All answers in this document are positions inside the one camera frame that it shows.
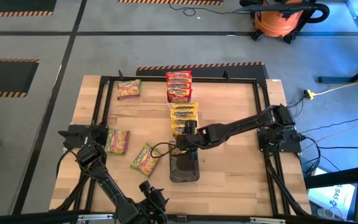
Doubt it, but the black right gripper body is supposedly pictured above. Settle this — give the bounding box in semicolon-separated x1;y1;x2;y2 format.
175;119;209;156

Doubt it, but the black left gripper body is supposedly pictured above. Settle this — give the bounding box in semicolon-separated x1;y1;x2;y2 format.
137;179;167;218

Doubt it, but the clear plastic bin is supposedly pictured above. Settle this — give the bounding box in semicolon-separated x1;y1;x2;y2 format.
170;104;200;142

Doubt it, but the dark smoked plastic bin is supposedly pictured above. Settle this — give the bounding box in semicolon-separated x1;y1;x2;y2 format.
168;141;200;184

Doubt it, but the black mat hazard-striped edge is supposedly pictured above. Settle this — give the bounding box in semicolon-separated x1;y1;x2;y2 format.
0;57;40;98
118;0;225;6
135;61;270;88
0;0;57;18

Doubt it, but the black rig crossbar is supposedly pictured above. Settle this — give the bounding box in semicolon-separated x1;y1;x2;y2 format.
0;210;358;224

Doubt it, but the orange shop vacuum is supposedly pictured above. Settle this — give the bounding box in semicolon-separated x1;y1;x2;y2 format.
249;0;307;44

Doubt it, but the clear plastic cup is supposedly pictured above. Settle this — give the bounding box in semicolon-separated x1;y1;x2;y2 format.
317;207;343;220

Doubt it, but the black metal desk foot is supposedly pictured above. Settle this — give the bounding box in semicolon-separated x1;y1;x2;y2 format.
317;58;358;85

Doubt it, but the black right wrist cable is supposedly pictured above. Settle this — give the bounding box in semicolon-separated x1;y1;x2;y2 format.
150;142;181;159

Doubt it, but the silver metal bracket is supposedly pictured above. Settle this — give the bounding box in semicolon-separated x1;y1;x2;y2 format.
249;217;287;224
77;213;114;222

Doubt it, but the black aluminium table frame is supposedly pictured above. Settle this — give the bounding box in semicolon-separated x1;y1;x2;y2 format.
84;70;291;218

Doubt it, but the yellow extension cord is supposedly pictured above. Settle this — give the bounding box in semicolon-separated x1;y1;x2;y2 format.
305;75;358;100

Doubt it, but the black vacuum hose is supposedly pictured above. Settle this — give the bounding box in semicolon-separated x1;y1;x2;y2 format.
233;0;331;24

